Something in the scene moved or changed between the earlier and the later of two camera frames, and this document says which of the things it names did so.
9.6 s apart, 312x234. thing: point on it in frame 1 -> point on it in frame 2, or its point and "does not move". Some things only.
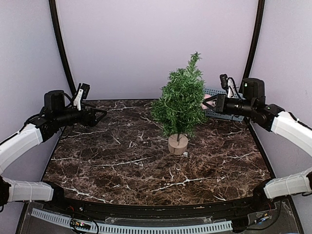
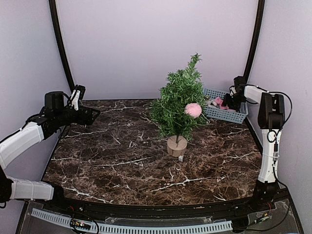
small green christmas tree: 182,105 does not move
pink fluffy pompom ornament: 212,103 -> 194,109
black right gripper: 221,103 -> 226,101
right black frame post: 249,66 does not move
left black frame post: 61,44 does not move
